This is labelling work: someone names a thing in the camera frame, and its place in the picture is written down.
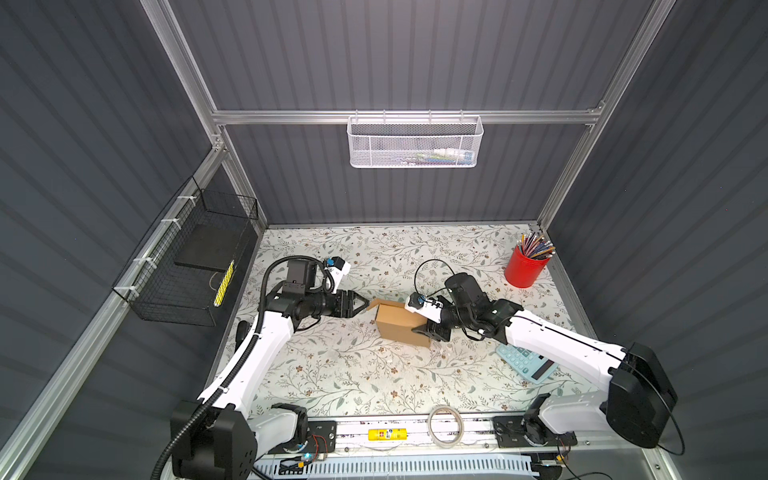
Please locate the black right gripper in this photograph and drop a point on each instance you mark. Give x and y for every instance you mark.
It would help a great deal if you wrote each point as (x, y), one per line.
(432, 329)

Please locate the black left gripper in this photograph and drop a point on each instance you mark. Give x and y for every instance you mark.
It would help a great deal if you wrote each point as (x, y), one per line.
(346, 304)

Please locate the black wire mesh basket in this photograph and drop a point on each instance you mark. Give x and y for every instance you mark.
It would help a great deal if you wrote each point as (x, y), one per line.
(158, 290)

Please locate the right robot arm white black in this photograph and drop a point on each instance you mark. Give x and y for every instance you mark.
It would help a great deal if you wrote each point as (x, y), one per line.
(632, 395)

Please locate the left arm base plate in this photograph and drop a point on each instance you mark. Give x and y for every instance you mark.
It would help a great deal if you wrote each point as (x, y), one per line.
(321, 438)

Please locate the red metal pencil cup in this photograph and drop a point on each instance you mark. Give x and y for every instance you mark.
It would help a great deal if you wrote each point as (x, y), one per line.
(522, 271)

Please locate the clear tape roll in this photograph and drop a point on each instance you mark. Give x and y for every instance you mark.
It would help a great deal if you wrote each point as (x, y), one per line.
(445, 426)

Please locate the brown cardboard box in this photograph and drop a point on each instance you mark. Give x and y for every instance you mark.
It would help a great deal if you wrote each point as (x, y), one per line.
(394, 322)

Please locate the black stapler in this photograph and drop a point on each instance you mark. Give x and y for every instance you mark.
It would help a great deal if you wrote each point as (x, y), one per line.
(241, 334)

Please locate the bundle of coloured pencils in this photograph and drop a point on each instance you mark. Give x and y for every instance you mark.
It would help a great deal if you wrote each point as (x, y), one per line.
(535, 247)

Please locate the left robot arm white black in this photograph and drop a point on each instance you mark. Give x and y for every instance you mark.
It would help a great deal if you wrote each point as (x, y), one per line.
(214, 436)

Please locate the markers in white basket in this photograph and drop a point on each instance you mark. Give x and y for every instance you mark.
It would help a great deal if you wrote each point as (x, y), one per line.
(447, 156)

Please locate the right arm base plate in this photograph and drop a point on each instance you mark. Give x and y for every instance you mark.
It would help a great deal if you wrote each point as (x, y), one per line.
(515, 431)

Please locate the yellow striped tool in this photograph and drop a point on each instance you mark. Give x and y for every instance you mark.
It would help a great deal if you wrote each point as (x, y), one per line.
(224, 285)

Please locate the white wire mesh basket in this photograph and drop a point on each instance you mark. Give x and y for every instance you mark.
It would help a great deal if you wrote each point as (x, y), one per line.
(381, 143)

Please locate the teal calculator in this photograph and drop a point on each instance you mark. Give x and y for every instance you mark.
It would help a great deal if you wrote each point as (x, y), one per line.
(531, 366)

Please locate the yellow spirit level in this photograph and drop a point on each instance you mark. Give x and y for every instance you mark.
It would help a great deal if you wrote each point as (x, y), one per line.
(387, 434)

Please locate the black foam pad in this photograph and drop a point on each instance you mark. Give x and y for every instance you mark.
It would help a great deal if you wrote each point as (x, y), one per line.
(208, 248)

